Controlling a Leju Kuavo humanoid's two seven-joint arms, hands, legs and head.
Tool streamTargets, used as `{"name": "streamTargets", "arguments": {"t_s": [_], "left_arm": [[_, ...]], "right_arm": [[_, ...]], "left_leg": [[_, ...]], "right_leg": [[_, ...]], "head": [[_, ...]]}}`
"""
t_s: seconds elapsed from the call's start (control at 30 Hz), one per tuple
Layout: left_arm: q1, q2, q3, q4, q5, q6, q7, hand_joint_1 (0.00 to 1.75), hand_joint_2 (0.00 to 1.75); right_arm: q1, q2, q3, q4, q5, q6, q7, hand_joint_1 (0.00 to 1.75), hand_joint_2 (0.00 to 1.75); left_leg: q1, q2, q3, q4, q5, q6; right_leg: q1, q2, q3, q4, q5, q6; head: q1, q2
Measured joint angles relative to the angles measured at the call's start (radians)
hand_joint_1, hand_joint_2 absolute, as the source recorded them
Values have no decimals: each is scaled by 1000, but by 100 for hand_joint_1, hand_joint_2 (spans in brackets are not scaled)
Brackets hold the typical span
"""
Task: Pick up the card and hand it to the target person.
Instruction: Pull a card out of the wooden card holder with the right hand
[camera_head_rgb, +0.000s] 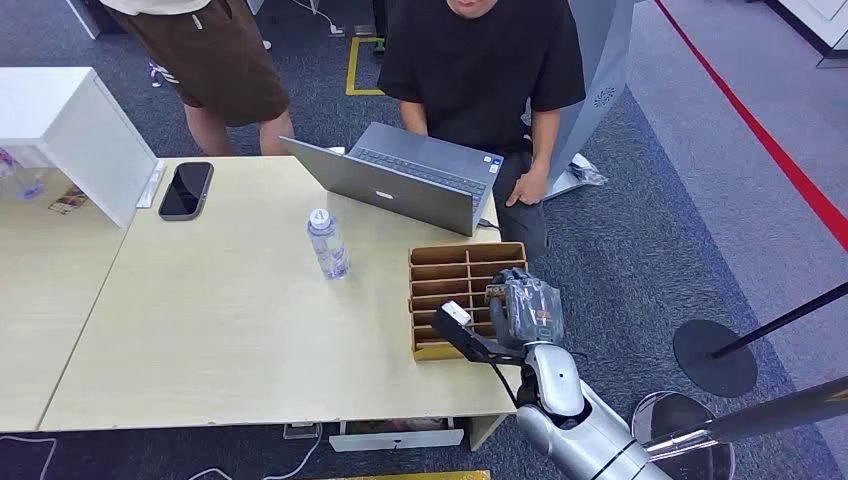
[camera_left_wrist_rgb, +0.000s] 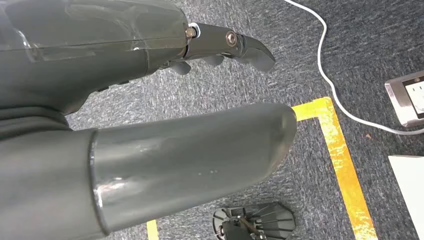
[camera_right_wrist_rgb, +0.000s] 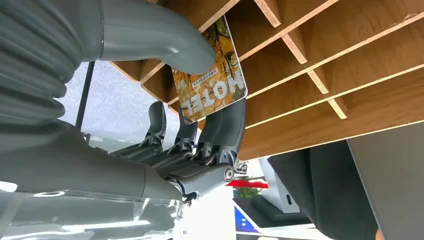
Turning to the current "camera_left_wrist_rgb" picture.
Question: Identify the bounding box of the yellow floor tape line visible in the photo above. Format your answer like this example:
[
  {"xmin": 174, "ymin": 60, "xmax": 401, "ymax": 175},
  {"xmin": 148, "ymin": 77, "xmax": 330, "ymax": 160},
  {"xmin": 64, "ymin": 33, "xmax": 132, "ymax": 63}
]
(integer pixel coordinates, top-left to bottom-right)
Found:
[{"xmin": 291, "ymin": 96, "xmax": 379, "ymax": 240}]

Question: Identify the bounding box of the white flat board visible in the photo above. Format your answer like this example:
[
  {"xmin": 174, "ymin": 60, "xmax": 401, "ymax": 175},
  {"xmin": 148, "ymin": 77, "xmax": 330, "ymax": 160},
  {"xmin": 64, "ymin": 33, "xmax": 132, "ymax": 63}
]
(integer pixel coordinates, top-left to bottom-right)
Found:
[{"xmin": 388, "ymin": 154, "xmax": 424, "ymax": 239}]

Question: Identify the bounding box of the black ribbed plastic base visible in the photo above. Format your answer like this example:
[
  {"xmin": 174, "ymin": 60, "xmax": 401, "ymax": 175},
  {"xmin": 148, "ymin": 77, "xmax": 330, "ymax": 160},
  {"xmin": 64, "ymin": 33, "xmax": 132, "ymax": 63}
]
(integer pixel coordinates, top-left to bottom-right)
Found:
[{"xmin": 211, "ymin": 202, "xmax": 297, "ymax": 240}]

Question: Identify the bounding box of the silver floor socket box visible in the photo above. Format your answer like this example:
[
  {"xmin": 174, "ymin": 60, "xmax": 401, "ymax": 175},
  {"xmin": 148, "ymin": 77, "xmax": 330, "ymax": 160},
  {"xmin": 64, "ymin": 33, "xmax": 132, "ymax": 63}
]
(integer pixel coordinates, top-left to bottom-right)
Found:
[{"xmin": 384, "ymin": 69, "xmax": 424, "ymax": 129}]

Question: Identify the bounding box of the short yellow floor tape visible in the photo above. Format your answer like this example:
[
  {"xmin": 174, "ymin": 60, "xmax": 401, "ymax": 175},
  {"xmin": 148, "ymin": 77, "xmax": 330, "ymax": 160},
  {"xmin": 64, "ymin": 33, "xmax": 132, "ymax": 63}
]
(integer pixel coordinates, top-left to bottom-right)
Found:
[{"xmin": 146, "ymin": 219, "xmax": 160, "ymax": 240}]

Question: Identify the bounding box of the robot left arm ribbed sleeve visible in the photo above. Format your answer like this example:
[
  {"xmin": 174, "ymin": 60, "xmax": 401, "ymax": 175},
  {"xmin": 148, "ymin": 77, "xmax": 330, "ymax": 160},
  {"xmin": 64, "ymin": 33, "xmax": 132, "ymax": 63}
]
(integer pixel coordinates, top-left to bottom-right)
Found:
[{"xmin": 0, "ymin": 106, "xmax": 71, "ymax": 140}]

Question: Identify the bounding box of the white floor cable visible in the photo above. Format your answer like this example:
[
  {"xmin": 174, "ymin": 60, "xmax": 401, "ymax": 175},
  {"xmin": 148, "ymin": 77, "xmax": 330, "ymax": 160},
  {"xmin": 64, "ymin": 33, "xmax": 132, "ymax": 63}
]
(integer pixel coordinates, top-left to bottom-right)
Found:
[{"xmin": 284, "ymin": 0, "xmax": 424, "ymax": 137}]

